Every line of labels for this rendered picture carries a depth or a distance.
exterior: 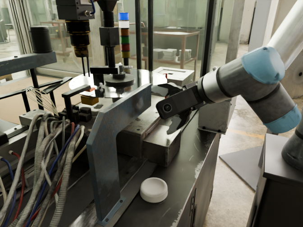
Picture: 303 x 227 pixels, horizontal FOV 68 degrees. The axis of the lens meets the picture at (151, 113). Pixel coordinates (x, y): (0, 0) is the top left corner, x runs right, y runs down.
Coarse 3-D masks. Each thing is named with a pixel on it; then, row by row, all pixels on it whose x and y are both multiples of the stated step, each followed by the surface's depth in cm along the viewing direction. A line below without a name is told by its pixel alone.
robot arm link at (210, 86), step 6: (210, 72) 51; (204, 78) 51; (210, 78) 50; (204, 84) 51; (210, 84) 49; (216, 84) 48; (204, 90) 51; (210, 90) 50; (216, 90) 49; (210, 96) 51; (216, 96) 50; (222, 96) 49; (216, 102) 52
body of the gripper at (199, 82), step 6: (192, 84) 60; (198, 84) 52; (174, 90) 58; (180, 90) 57; (198, 90) 52; (204, 96) 52; (210, 102) 53; (192, 108) 57; (198, 108) 59; (180, 114) 59
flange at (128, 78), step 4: (124, 72) 77; (108, 76) 78; (112, 76) 75; (116, 76) 74; (120, 76) 74; (124, 76) 75; (128, 76) 77; (132, 76) 78; (104, 80) 74; (108, 80) 73; (112, 80) 73; (116, 80) 73; (120, 80) 73; (124, 80) 73; (128, 80) 74; (132, 80) 74; (112, 84) 72; (116, 84) 72; (120, 84) 72; (124, 84) 73
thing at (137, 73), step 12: (132, 72) 86; (144, 72) 86; (72, 84) 73; (84, 84) 73; (108, 84) 73; (132, 84) 73; (156, 84) 73; (96, 96) 63; (108, 96) 63; (120, 96) 63
